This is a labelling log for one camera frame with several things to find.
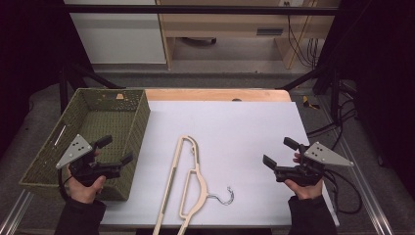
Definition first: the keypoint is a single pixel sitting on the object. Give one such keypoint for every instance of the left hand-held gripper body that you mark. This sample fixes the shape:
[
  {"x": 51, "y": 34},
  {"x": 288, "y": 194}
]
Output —
[{"x": 76, "y": 150}]

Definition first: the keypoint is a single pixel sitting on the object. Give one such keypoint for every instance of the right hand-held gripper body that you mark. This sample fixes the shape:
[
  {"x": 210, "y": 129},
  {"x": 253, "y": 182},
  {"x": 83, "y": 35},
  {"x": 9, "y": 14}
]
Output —
[{"x": 323, "y": 155}]

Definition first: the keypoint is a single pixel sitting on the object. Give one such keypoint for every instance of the olive green woven basket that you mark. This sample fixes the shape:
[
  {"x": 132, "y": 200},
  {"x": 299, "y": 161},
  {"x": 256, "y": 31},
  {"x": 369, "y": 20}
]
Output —
[{"x": 98, "y": 124}]

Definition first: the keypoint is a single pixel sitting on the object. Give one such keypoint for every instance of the person's right hand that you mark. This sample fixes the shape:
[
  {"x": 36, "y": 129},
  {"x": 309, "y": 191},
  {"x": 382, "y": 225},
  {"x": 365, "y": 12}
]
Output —
[{"x": 306, "y": 193}]

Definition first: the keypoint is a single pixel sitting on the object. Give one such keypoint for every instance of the person's left hand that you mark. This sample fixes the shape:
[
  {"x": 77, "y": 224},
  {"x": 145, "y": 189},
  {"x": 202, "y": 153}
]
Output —
[{"x": 84, "y": 194}]

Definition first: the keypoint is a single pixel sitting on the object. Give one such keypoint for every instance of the white table mat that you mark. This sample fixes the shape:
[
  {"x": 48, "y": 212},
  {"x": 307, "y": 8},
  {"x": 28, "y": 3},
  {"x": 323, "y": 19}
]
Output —
[{"x": 244, "y": 130}]

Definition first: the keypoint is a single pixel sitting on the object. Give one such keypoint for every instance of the yellow and black tool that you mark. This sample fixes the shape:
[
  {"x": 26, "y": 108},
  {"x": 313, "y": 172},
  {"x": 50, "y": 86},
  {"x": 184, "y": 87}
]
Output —
[{"x": 306, "y": 103}]

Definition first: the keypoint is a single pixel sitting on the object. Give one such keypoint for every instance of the black metal stand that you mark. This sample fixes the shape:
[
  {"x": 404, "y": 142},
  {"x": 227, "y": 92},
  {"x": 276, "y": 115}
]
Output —
[
  {"x": 62, "y": 91},
  {"x": 334, "y": 98}
]

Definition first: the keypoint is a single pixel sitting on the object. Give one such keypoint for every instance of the dark curtain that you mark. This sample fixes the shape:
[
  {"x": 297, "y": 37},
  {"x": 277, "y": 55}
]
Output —
[
  {"x": 385, "y": 81},
  {"x": 26, "y": 65}
]

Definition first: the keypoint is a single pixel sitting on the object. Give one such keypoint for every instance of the white cabinet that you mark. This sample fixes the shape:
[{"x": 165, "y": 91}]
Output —
[{"x": 120, "y": 39}]

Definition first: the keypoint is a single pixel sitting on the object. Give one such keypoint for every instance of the light wooden desk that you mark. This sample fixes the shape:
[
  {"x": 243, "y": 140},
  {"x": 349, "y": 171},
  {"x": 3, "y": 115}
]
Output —
[{"x": 228, "y": 23}]

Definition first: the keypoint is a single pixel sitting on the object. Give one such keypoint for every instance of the dark object under desk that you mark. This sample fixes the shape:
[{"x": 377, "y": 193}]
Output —
[{"x": 199, "y": 41}]

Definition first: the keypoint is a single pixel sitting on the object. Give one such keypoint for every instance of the white power strip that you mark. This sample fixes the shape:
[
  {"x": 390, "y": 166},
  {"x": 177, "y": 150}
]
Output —
[{"x": 290, "y": 2}]

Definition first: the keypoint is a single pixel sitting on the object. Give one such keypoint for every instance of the aluminium rail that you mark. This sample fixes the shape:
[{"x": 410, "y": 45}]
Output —
[
  {"x": 13, "y": 213},
  {"x": 372, "y": 202}
]

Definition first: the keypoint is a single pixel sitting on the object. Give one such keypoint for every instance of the black horizontal frame bar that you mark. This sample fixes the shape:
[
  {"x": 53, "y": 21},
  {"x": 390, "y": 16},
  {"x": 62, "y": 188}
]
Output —
[{"x": 195, "y": 9}]

